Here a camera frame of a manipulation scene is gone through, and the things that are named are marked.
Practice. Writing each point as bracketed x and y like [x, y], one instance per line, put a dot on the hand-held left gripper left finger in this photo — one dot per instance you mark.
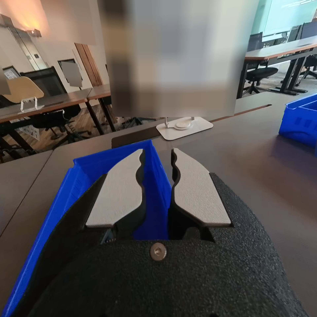
[116, 195]

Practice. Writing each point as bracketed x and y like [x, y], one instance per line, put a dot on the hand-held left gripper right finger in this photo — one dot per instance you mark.
[200, 195]

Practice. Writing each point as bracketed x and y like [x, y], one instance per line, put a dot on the blue plastic bin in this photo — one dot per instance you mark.
[59, 203]
[299, 119]

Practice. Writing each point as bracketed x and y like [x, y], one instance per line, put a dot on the white document stand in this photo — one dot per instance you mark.
[185, 126]

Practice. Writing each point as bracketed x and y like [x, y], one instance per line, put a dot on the dark office desk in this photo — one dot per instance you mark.
[49, 106]

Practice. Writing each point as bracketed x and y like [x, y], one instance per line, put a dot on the wooden support column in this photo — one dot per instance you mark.
[89, 64]

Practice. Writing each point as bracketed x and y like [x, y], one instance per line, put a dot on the wooden board on stand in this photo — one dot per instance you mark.
[22, 89]

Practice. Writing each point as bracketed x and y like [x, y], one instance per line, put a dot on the wooden office desk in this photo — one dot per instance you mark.
[277, 52]

